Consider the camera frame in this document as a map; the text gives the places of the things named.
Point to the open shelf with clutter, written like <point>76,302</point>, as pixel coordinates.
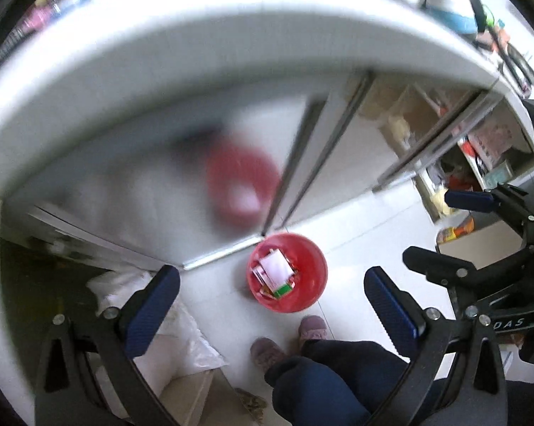
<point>490,144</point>

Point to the pink slipper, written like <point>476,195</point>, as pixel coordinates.
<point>312,328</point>
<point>266,353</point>

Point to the left pink slipper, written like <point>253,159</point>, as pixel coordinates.
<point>266,353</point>

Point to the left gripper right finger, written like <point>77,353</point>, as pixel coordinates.
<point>454,375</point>

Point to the white plastic bag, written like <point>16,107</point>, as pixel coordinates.
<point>177,350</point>

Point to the right pink slipper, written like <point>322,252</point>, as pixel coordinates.
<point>312,328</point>

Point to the person's legs blue jeans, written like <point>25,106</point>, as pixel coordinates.
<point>332,382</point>

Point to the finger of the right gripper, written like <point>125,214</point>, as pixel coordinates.
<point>437,268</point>
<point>476,201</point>

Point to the red trash bin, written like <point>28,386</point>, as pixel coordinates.
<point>286,273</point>

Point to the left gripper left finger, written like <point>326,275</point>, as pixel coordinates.
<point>67,392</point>

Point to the steel cabinet doors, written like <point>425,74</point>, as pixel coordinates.
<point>201,176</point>

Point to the orange yellow snack packet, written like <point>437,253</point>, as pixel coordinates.
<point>465,227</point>

